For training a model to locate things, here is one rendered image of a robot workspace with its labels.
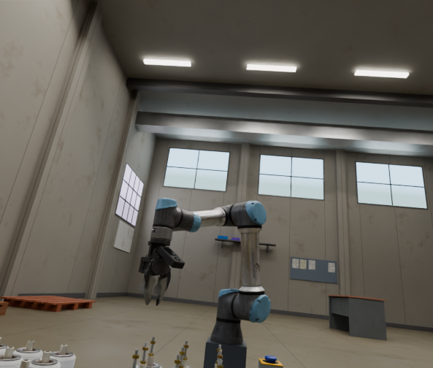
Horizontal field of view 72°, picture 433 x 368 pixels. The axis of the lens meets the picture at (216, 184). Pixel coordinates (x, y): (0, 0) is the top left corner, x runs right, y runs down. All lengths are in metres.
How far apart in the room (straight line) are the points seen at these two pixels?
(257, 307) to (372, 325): 5.17
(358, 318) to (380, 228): 5.85
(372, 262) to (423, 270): 1.60
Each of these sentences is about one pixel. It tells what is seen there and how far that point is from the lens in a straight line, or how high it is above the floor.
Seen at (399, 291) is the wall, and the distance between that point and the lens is 11.71.
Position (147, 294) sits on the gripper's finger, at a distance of 1.06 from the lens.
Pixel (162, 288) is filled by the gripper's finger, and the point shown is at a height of 0.50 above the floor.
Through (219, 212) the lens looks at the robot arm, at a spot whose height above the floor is 0.87.
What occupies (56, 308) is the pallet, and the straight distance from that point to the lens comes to 4.97.
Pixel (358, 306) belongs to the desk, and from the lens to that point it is 6.38.
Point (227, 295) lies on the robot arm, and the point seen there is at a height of 0.50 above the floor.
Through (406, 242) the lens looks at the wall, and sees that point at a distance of 12.07.
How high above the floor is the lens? 0.52
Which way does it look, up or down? 19 degrees up
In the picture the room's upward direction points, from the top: 6 degrees clockwise
